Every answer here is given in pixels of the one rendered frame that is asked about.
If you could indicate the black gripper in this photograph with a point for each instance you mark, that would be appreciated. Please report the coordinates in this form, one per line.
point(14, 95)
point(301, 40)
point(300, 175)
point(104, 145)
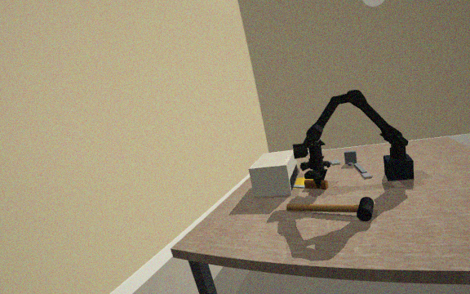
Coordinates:
point(318, 173)

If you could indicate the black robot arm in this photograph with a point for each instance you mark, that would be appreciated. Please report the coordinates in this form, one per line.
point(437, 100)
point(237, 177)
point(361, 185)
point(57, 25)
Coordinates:
point(355, 97)

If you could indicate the mallet with wooden handle and black head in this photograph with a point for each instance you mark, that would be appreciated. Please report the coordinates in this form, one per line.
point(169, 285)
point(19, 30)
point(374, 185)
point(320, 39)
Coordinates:
point(364, 210)

